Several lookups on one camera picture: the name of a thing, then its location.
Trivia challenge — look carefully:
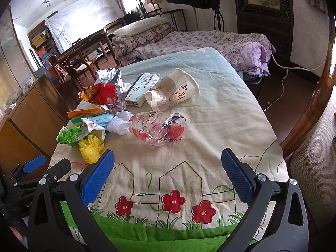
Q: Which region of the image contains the yellow pineapple toy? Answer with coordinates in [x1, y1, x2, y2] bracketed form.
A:
[78, 135, 105, 164]

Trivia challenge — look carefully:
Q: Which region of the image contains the green white snack wrapper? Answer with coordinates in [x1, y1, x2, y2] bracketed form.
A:
[56, 118, 106, 146]

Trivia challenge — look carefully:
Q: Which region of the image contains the orange green medicine box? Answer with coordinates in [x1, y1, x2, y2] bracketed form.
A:
[67, 105, 109, 126]

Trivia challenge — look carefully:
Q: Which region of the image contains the blue face mask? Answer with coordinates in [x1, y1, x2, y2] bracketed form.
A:
[87, 113, 114, 128]

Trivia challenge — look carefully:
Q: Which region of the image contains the white tissue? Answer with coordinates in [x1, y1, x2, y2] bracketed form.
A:
[106, 110, 133, 136]

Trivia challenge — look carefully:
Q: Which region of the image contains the clear printed plastic bag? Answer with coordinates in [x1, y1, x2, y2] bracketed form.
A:
[127, 111, 186, 146]

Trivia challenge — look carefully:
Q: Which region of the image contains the red silver snack bag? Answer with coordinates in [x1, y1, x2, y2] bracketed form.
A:
[79, 68, 131, 110]

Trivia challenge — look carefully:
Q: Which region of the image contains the white medicine box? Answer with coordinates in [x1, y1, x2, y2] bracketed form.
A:
[125, 73, 160, 107]

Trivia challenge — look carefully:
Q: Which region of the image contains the crushed white paper cup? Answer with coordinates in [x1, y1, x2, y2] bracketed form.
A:
[145, 68, 200, 112]

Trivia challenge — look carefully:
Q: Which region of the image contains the person's left hand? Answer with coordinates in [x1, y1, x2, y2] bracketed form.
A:
[10, 226, 27, 251]

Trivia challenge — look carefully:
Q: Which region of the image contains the brown wooden cabinet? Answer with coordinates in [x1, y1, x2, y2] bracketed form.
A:
[0, 74, 70, 178]

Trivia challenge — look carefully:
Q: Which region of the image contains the cartoon flower quilt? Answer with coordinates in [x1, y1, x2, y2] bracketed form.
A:
[48, 47, 290, 252]

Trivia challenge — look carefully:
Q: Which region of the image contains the wooden chair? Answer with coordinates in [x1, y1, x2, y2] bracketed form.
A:
[48, 49, 100, 92]

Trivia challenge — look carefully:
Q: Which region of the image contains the wooden bookshelf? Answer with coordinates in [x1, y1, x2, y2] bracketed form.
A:
[27, 21, 60, 70]

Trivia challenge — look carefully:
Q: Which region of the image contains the purple floral bed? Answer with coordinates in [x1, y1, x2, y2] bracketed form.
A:
[132, 31, 276, 77]

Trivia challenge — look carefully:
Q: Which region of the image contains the wooden dining table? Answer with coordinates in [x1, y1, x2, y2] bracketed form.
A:
[58, 29, 121, 66]

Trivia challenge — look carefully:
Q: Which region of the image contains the folded floral quilt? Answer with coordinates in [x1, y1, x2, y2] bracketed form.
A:
[112, 23, 176, 60]

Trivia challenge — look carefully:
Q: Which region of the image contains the white draped sheet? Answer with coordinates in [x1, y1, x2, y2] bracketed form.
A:
[47, 0, 124, 52]

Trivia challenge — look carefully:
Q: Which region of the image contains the cream pillow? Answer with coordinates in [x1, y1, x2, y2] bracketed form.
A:
[113, 17, 170, 38]

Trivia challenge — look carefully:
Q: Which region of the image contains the white power cable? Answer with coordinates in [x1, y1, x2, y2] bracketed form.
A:
[264, 53, 326, 112]

